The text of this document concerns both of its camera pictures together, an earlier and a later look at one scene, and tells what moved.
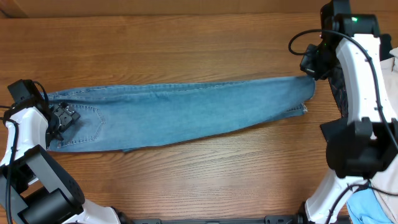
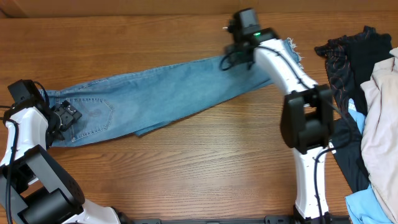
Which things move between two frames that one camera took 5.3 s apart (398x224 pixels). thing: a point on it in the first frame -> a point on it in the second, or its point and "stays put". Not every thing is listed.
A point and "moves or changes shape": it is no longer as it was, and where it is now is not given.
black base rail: [298, 219] stays put
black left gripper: [66, 114] stays put
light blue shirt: [364, 208] stays put
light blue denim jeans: [119, 118] moves or changes shape
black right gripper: [307, 66] -> [233, 54]
